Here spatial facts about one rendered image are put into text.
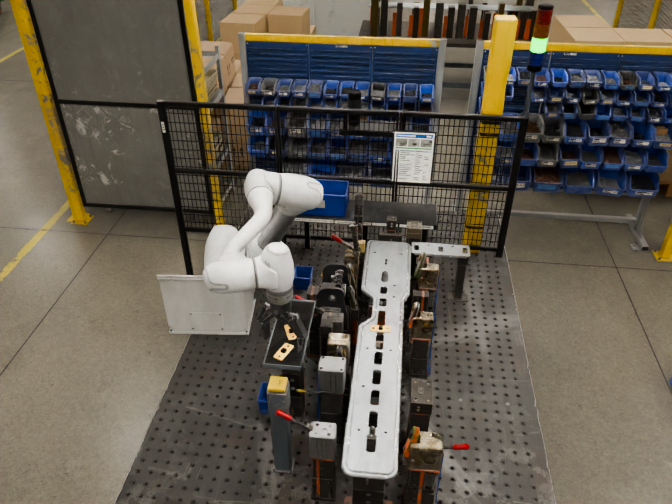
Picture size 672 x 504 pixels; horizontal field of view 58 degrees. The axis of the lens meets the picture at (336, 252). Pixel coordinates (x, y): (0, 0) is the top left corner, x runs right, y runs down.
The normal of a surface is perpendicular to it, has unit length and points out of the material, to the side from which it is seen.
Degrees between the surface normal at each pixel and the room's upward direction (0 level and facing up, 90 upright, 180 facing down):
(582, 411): 0
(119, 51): 91
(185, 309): 90
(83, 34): 90
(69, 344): 0
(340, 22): 90
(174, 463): 0
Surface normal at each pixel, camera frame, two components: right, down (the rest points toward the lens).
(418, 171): -0.11, 0.58
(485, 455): 0.00, -0.82
